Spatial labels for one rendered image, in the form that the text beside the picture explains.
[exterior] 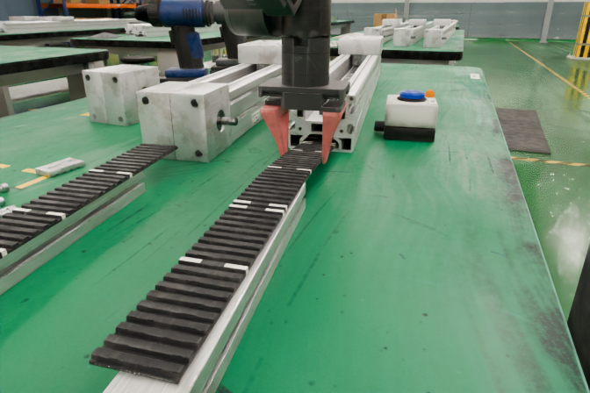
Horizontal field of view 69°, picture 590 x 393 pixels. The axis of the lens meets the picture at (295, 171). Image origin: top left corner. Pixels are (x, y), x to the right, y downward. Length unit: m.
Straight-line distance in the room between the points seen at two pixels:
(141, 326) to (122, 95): 0.60
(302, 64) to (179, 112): 0.19
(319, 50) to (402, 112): 0.25
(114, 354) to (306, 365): 0.11
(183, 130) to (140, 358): 0.40
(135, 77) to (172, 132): 0.25
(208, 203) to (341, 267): 0.18
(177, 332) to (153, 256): 0.14
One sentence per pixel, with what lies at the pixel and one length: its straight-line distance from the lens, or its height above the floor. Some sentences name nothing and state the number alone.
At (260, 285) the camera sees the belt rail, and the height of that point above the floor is 0.79.
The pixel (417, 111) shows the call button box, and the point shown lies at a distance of 0.70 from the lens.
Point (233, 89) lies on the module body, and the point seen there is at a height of 0.86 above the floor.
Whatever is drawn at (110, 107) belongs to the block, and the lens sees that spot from 0.85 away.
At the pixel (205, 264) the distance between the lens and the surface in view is 0.31.
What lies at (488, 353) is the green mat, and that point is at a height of 0.78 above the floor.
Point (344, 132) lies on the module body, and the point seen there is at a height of 0.81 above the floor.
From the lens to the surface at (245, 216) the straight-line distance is 0.37.
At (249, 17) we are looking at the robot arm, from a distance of 0.53.
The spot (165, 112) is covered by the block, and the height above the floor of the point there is 0.85.
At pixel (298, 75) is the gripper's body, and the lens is 0.50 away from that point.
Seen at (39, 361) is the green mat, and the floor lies 0.78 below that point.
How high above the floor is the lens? 0.98
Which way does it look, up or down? 21 degrees down
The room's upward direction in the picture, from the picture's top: straight up
